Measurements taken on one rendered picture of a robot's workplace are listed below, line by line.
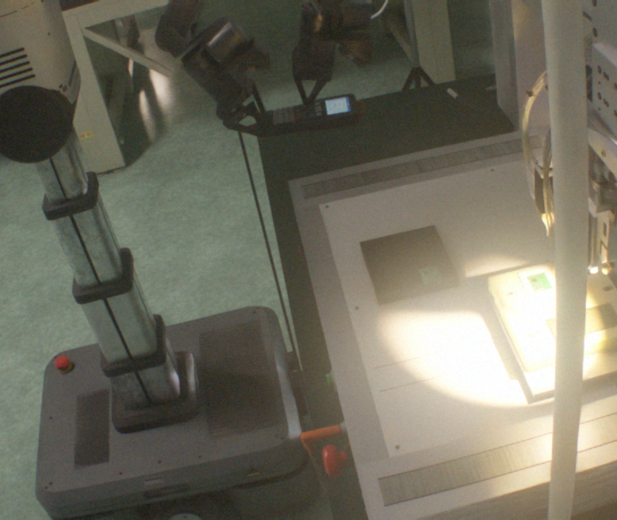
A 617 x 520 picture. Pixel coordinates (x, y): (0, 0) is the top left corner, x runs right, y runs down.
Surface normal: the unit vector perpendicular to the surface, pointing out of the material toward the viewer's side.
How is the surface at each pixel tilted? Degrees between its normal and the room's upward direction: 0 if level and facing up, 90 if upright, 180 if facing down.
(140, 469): 0
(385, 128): 0
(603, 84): 90
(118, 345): 90
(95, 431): 0
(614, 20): 90
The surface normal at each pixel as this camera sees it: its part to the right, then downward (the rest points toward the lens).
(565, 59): -0.22, 0.66
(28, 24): 0.68, 0.37
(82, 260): 0.18, 0.61
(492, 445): -0.17, -0.76
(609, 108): -0.97, 0.23
